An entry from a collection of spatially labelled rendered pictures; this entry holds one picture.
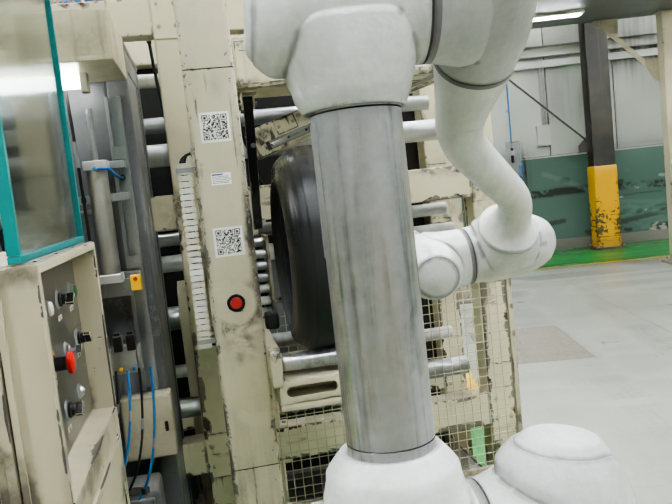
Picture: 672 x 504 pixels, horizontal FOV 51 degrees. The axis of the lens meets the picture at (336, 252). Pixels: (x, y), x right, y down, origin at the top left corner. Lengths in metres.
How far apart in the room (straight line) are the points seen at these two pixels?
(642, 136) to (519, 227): 10.55
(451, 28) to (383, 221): 0.21
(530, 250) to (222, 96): 0.92
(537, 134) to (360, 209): 10.49
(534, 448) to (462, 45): 0.45
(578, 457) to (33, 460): 0.76
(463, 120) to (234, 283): 1.04
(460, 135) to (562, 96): 10.46
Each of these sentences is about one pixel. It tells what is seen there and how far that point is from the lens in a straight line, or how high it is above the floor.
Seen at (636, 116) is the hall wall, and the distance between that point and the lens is 11.72.
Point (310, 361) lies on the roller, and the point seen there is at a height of 0.90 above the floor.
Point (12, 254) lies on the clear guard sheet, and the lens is 1.11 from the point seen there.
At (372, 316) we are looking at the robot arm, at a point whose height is 1.20.
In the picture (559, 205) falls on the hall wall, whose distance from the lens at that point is 11.26.
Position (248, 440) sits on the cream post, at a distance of 1.92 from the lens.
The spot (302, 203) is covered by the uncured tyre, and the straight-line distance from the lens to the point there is 1.68.
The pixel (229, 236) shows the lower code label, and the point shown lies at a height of 1.23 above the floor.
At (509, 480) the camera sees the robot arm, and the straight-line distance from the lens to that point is 0.85.
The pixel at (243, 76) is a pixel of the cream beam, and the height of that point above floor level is 1.67.
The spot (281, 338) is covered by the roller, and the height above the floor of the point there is 0.91.
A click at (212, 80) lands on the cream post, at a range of 1.84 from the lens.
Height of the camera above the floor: 1.34
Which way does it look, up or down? 5 degrees down
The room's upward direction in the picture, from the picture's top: 6 degrees counter-clockwise
